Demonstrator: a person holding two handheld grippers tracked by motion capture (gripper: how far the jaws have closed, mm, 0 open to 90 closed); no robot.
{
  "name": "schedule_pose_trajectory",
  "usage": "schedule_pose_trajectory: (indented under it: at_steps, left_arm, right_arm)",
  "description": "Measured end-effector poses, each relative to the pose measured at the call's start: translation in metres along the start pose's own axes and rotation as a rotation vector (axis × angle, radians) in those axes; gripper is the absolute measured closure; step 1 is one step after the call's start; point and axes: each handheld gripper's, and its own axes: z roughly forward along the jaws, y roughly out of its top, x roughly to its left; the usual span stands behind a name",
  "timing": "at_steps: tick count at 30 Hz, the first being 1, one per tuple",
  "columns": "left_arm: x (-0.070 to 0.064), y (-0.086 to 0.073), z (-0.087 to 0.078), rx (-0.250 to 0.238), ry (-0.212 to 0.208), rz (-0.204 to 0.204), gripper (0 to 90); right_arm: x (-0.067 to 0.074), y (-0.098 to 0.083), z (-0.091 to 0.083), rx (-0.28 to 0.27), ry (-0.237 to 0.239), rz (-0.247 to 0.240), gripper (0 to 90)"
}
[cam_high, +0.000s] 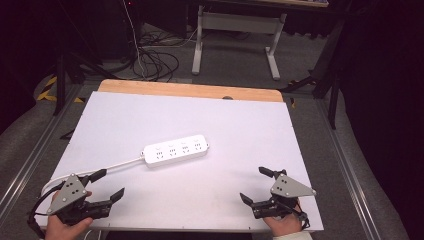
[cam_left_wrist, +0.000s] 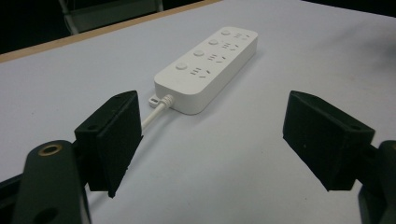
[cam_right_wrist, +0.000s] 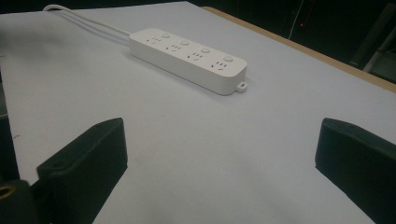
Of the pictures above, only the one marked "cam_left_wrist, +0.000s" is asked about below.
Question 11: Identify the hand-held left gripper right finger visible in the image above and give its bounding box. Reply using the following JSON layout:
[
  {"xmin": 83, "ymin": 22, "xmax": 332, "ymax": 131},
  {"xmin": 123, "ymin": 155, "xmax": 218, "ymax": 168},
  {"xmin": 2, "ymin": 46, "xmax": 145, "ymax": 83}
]
[{"xmin": 282, "ymin": 90, "xmax": 376, "ymax": 192}]

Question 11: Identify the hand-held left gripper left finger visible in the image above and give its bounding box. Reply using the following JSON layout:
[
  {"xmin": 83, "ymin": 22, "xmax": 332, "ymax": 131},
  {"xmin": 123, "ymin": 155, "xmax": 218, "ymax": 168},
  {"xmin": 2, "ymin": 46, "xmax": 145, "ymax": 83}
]
[{"xmin": 74, "ymin": 90, "xmax": 145, "ymax": 199}]

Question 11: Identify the white power strip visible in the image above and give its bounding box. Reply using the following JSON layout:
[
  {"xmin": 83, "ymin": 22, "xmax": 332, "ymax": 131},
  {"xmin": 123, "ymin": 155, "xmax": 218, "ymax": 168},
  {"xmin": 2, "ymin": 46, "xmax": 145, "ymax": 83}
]
[{"xmin": 153, "ymin": 25, "xmax": 259, "ymax": 116}]

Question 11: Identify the white power strip cable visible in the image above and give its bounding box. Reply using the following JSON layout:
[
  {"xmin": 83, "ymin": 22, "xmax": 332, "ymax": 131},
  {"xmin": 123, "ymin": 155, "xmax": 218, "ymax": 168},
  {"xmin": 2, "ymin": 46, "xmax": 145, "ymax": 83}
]
[{"xmin": 141, "ymin": 93, "xmax": 176, "ymax": 132}]

